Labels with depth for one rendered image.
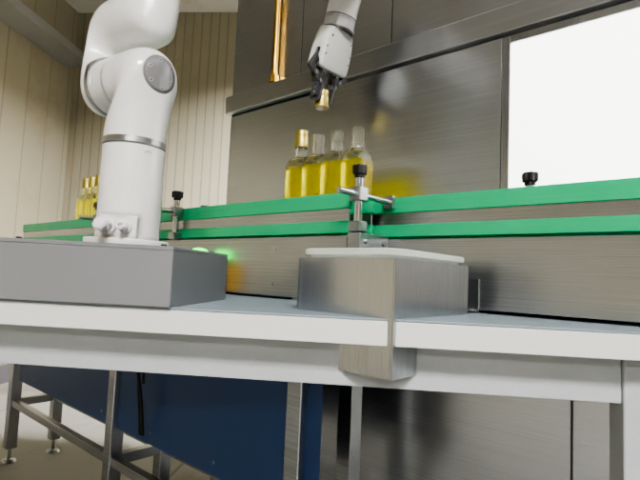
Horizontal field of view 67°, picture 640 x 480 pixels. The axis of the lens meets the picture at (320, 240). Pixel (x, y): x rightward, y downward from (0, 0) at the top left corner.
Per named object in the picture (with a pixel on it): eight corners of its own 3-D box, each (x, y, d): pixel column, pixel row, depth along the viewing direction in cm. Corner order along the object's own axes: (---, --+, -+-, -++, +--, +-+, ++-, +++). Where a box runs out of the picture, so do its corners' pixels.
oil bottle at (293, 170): (312, 244, 121) (316, 158, 122) (297, 242, 116) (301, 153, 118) (296, 244, 124) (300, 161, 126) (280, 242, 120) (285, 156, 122)
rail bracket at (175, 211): (183, 241, 129) (186, 191, 130) (157, 239, 123) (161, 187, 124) (174, 241, 131) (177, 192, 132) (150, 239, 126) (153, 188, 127)
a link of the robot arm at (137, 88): (128, 137, 70) (136, 30, 72) (80, 147, 78) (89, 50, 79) (182, 152, 78) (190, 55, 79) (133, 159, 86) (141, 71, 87)
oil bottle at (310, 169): (330, 243, 117) (333, 155, 118) (314, 241, 113) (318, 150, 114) (312, 244, 120) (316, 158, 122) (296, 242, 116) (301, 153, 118)
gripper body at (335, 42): (340, 35, 124) (330, 79, 125) (313, 18, 116) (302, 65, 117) (363, 34, 119) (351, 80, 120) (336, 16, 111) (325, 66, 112)
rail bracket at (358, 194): (395, 237, 97) (397, 174, 98) (343, 228, 84) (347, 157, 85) (383, 237, 99) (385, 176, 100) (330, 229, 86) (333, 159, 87)
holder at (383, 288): (481, 313, 83) (482, 267, 83) (393, 319, 62) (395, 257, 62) (394, 306, 94) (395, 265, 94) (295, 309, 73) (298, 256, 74)
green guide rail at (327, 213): (351, 233, 94) (353, 191, 94) (349, 232, 93) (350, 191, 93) (24, 243, 208) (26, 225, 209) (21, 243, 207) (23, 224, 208)
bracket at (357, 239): (390, 271, 95) (390, 236, 96) (361, 270, 88) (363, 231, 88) (374, 271, 97) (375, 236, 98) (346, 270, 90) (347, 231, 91)
